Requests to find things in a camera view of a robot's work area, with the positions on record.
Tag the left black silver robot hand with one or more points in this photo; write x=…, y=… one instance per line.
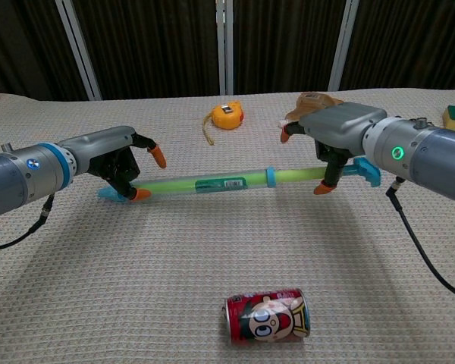
x=106, y=151

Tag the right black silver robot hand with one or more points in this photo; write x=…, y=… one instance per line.
x=341, y=127

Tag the green blue water pump toy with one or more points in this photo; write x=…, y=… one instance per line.
x=231, y=182

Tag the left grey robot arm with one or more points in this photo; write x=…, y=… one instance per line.
x=15, y=178

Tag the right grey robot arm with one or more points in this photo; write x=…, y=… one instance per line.
x=432, y=155

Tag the brown spouted drink pouch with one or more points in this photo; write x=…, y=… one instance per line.
x=318, y=100

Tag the black corrugated screen panel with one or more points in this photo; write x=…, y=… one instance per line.
x=22, y=45
x=284, y=41
x=151, y=45
x=413, y=41

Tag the yellow tape measure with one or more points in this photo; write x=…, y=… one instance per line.
x=227, y=115

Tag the pink woven tablecloth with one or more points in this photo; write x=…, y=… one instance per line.
x=136, y=273

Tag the red cartoon soda can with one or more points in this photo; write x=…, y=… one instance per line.
x=267, y=316

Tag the white metal screen post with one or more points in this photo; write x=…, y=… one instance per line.
x=343, y=45
x=79, y=49
x=224, y=45

